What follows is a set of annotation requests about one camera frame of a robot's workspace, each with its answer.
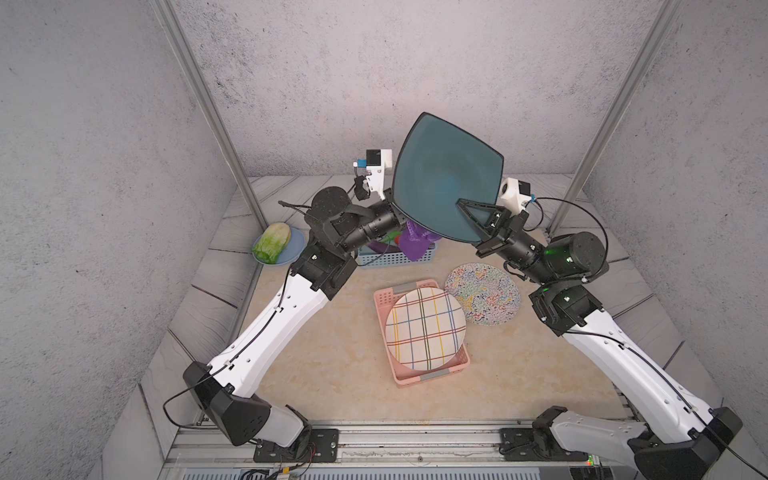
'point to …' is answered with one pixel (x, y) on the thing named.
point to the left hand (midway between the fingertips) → (449, 195)
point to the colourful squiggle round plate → (487, 296)
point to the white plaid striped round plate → (425, 328)
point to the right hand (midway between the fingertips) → (461, 210)
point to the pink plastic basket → (384, 298)
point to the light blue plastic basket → (370, 257)
